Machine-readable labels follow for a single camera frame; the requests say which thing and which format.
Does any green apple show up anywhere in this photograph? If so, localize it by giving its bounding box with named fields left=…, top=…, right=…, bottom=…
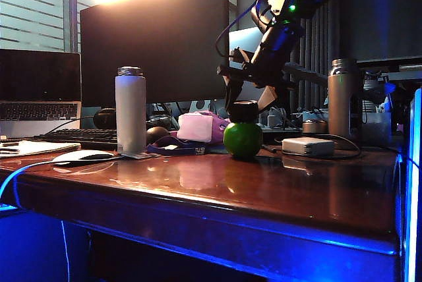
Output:
left=223, top=122, right=264, bottom=159

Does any open silver laptop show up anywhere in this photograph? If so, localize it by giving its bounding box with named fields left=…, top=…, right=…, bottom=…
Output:
left=0, top=48, right=82, bottom=138

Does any bronze bottle cap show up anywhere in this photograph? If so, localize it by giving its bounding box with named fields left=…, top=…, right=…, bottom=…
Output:
left=302, top=119, right=329, bottom=134

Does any brown round object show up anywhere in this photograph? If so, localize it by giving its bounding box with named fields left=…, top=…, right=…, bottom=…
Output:
left=146, top=126, right=170, bottom=146

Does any black slanted panel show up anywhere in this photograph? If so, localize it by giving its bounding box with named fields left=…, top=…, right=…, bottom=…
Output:
left=283, top=63, right=329, bottom=88

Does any white notebook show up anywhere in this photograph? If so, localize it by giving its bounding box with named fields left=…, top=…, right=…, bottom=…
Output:
left=0, top=139, right=82, bottom=159

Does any silver flat display panel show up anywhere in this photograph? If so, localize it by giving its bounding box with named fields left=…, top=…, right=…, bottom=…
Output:
left=227, top=26, right=268, bottom=108

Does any clear badge card holder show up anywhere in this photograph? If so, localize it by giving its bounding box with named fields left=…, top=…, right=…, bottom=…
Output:
left=120, top=152, right=153, bottom=161

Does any white thermos bottle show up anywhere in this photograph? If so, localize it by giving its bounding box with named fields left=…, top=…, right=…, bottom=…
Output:
left=115, top=66, right=147, bottom=155

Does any white computer mouse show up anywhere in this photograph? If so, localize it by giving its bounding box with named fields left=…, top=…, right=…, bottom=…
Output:
left=52, top=149, right=115, bottom=167

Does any white power adapter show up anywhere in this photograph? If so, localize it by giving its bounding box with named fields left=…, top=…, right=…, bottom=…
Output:
left=282, top=136, right=336, bottom=157

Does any blue lanyard strap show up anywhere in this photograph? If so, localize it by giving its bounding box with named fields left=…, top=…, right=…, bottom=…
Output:
left=146, top=136, right=207, bottom=157

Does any black keyboard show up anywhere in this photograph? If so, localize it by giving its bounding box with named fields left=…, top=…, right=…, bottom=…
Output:
left=32, top=128, right=119, bottom=151

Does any black round object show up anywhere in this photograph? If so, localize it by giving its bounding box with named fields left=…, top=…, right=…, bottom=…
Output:
left=93, top=107, right=117, bottom=130

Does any large black monitor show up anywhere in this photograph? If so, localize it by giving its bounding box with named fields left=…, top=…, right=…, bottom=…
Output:
left=80, top=0, right=231, bottom=107

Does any translucent plastic container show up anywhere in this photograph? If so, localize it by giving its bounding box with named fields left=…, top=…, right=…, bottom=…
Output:
left=361, top=111, right=392, bottom=147

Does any white hanging cable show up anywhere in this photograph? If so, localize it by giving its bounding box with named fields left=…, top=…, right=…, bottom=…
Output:
left=0, top=159, right=71, bottom=282

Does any vertical frame post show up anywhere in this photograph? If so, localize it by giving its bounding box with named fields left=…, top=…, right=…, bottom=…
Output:
left=404, top=87, right=422, bottom=282

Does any black adapter cable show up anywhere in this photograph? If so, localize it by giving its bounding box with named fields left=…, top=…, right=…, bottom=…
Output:
left=262, top=134, right=363, bottom=161

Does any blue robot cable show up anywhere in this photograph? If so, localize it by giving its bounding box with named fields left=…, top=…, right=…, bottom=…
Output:
left=216, top=0, right=264, bottom=62

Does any black thermos bottle cap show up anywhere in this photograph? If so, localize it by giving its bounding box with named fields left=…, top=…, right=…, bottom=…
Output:
left=228, top=99, right=260, bottom=123

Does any bronze metal thermos bottle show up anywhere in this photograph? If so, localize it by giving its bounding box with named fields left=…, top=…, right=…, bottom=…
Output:
left=327, top=58, right=362, bottom=141

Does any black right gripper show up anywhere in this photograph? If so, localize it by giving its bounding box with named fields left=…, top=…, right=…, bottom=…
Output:
left=217, top=21, right=304, bottom=111

